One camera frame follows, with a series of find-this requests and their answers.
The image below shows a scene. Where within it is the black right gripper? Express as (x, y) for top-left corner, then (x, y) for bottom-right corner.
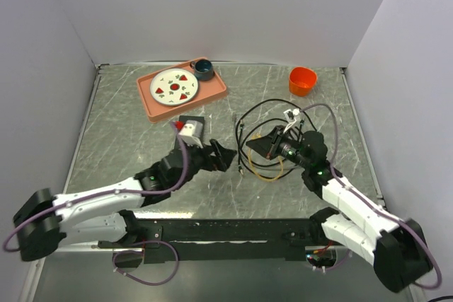
(246, 125), (310, 170)

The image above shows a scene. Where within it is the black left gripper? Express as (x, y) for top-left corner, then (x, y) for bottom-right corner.
(172, 137), (236, 190)

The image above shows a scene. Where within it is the yellow ethernet cable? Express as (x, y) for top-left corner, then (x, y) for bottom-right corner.
(247, 134), (285, 182)

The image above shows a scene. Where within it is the black network switch box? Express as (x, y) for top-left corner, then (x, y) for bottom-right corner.
(173, 116), (205, 150)

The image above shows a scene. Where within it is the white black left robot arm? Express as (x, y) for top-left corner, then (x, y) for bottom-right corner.
(13, 139), (236, 262)

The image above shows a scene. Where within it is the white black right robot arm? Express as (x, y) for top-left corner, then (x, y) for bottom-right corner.
(246, 126), (435, 292)

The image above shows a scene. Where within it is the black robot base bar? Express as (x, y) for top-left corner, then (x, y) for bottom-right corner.
(98, 212), (337, 264)

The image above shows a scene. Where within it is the orange plastic cup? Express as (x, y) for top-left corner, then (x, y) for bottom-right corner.
(289, 66), (318, 97)

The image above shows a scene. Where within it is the white plate with strawberries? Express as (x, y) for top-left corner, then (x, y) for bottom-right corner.
(149, 68), (200, 106)

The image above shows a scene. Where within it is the dark blue mug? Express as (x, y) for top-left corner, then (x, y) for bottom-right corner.
(190, 59), (214, 81)

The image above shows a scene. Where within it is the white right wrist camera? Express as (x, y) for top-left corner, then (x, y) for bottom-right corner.
(283, 108), (301, 134)

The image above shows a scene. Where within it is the short black ethernet cable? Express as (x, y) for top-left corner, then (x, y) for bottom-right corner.
(299, 117), (323, 139)

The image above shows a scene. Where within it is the long black ethernet cable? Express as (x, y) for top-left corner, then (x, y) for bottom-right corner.
(234, 99), (312, 180)

